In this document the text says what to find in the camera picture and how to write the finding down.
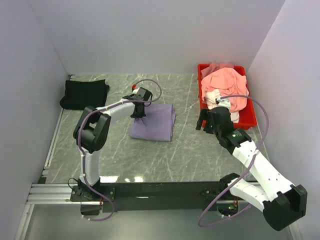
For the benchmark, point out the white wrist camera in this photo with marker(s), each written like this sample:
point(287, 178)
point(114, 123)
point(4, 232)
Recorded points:
point(225, 102)
point(135, 87)

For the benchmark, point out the black base crossbar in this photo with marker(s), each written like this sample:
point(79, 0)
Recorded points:
point(148, 196)

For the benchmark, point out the white t shirt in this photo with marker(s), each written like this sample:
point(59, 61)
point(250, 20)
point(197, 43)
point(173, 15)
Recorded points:
point(235, 116)

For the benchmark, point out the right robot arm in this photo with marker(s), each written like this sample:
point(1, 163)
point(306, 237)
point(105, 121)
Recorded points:
point(261, 185)

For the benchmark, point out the aluminium frame rail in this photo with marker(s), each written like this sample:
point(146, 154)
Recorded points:
point(46, 194)

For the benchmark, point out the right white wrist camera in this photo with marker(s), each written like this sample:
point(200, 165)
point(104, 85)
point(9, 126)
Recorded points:
point(225, 102)

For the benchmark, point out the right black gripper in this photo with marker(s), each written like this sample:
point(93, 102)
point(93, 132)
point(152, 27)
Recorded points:
point(203, 116)

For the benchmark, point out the red plastic bin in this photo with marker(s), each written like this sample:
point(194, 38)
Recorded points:
point(247, 116)

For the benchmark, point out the lavender t shirt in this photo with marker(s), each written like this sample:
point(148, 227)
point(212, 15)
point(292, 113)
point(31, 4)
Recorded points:
point(156, 125)

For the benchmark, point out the folded black t shirt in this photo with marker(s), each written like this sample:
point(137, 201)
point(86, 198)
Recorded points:
point(80, 94)

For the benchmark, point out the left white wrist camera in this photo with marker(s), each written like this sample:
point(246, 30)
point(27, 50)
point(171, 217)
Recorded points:
point(135, 87)

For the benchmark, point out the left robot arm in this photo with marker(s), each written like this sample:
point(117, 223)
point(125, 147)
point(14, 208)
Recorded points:
point(92, 131)

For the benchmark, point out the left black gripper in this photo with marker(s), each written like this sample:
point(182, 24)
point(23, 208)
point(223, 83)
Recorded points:
point(139, 115)

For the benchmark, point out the pink t shirt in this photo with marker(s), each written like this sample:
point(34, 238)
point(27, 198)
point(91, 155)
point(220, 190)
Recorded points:
point(224, 78)

